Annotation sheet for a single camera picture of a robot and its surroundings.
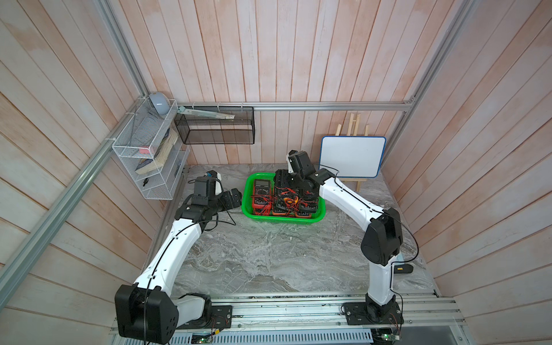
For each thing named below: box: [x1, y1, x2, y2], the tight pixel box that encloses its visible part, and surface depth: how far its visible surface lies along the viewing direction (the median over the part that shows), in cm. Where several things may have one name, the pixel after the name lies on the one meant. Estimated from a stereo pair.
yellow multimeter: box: [283, 196, 299, 205], surface depth 95 cm
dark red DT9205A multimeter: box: [252, 178, 273, 217], surface depth 95 cm
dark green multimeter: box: [294, 201, 318, 218], surface depth 95 cm
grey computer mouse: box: [148, 92, 171, 115], surface depth 85 cm
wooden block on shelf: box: [135, 127, 179, 175], surface depth 83 cm
